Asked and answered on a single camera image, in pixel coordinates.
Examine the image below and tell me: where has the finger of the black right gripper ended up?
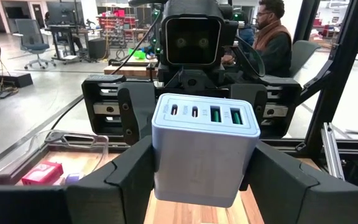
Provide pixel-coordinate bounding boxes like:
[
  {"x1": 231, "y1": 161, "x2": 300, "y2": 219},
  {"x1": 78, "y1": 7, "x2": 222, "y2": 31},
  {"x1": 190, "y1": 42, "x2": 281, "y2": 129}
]
[
  {"x1": 118, "y1": 81, "x2": 157, "y2": 146},
  {"x1": 230, "y1": 83, "x2": 269, "y2": 124}
]

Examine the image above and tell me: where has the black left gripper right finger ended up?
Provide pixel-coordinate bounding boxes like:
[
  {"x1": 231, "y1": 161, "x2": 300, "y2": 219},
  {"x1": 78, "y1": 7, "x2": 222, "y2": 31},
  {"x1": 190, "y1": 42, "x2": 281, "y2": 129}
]
[{"x1": 248, "y1": 141, "x2": 358, "y2": 224}]

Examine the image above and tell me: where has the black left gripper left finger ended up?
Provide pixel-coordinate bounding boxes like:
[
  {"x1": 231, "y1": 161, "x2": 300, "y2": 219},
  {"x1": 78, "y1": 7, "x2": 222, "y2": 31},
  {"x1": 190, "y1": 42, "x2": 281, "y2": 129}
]
[{"x1": 0, "y1": 136, "x2": 155, "y2": 224}]

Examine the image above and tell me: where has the red wall charger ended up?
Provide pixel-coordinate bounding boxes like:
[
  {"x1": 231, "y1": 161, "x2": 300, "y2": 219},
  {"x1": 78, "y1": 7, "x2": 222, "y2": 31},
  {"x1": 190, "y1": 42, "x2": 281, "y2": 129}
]
[{"x1": 22, "y1": 160, "x2": 64, "y2": 187}]

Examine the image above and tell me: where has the light blue wall charger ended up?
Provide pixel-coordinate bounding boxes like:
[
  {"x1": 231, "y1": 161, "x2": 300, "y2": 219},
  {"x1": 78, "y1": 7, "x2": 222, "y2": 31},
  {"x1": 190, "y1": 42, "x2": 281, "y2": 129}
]
[{"x1": 151, "y1": 92, "x2": 261, "y2": 208}]

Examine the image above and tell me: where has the grey office chair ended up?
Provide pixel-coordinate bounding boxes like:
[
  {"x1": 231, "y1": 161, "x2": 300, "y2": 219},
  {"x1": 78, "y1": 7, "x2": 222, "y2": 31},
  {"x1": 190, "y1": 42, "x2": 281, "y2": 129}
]
[{"x1": 12, "y1": 18, "x2": 57, "y2": 70}]

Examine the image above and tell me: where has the wooden workbench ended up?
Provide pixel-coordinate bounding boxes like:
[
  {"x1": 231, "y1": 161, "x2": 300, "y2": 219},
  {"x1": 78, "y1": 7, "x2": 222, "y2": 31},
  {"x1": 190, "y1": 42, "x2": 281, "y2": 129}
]
[{"x1": 103, "y1": 57, "x2": 160, "y2": 78}]

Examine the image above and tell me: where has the clear plastic bin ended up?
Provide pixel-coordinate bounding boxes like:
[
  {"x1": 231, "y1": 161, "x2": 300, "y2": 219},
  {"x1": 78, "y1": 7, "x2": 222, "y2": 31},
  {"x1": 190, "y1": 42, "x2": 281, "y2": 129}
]
[{"x1": 0, "y1": 129, "x2": 110, "y2": 187}]

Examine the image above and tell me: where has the person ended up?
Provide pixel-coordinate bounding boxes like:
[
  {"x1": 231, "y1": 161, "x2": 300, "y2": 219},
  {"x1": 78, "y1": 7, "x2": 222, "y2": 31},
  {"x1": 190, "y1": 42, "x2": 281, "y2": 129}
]
[{"x1": 222, "y1": 0, "x2": 293, "y2": 78}]

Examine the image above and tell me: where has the bright green object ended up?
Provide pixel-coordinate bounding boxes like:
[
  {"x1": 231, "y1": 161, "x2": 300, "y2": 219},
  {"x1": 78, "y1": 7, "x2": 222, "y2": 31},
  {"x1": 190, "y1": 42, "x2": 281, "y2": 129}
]
[{"x1": 128, "y1": 48, "x2": 147, "y2": 60}]

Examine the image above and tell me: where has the black cylindrical bin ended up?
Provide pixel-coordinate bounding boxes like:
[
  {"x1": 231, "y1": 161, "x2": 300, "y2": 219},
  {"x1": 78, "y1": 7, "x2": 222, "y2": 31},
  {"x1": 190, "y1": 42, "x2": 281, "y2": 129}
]
[{"x1": 88, "y1": 37, "x2": 108, "y2": 60}]

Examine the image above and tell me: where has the dark grey chair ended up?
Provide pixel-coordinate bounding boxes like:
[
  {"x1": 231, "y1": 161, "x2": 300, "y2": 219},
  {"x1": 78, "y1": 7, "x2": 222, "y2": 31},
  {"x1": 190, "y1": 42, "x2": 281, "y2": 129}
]
[{"x1": 289, "y1": 40, "x2": 321, "y2": 78}]

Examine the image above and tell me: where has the black standing desk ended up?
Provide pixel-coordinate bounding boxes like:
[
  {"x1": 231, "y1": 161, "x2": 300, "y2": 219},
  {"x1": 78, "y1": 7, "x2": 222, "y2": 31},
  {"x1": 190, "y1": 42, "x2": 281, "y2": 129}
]
[{"x1": 40, "y1": 24, "x2": 88, "y2": 65}]

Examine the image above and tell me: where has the red parts bin shelf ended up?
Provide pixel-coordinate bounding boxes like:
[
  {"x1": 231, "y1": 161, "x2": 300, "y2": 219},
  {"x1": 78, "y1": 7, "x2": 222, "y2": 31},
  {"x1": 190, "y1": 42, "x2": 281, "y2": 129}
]
[{"x1": 97, "y1": 9, "x2": 136, "y2": 47}]

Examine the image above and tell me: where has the flat black floor box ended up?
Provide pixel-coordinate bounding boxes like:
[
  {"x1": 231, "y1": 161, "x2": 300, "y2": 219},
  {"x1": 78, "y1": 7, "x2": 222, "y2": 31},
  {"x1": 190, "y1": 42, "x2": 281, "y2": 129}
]
[{"x1": 0, "y1": 72, "x2": 34, "y2": 88}]

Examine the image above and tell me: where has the black computer monitor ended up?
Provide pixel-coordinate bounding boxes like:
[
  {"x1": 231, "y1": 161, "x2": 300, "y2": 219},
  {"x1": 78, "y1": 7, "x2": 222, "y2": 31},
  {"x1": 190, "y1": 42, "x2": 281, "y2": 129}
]
[{"x1": 47, "y1": 2, "x2": 77, "y2": 26}]

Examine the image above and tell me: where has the silver aluminium post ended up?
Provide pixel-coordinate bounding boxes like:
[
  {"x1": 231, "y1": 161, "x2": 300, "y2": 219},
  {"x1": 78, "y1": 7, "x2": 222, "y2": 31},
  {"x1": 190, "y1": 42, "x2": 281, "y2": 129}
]
[{"x1": 321, "y1": 122, "x2": 345, "y2": 180}]

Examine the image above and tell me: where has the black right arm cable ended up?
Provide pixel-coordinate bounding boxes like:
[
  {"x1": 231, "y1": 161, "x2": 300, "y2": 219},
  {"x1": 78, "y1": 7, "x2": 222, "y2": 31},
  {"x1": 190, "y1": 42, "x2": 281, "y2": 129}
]
[{"x1": 51, "y1": 9, "x2": 163, "y2": 131}]

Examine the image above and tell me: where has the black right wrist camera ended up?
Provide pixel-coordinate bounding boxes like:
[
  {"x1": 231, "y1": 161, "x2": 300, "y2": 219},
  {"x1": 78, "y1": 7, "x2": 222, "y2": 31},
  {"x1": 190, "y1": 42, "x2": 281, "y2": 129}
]
[{"x1": 161, "y1": 0, "x2": 239, "y2": 68}]

